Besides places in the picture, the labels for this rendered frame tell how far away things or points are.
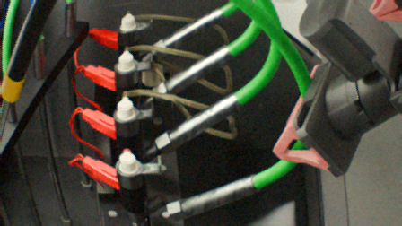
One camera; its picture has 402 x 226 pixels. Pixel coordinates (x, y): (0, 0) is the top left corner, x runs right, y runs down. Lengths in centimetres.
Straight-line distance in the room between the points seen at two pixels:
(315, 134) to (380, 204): 173
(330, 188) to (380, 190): 136
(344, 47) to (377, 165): 193
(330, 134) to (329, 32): 13
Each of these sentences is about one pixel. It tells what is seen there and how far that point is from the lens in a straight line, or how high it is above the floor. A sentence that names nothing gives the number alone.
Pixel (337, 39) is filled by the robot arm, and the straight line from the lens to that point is 75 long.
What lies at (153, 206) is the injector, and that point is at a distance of 110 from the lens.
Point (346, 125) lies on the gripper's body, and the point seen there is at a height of 128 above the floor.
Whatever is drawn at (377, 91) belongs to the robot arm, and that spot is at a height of 133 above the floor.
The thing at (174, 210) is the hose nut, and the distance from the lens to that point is 100.
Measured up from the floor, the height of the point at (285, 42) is 131.
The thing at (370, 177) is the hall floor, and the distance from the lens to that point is 264.
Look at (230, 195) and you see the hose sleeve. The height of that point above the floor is 114.
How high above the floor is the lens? 182
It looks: 40 degrees down
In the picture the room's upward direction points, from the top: 2 degrees counter-clockwise
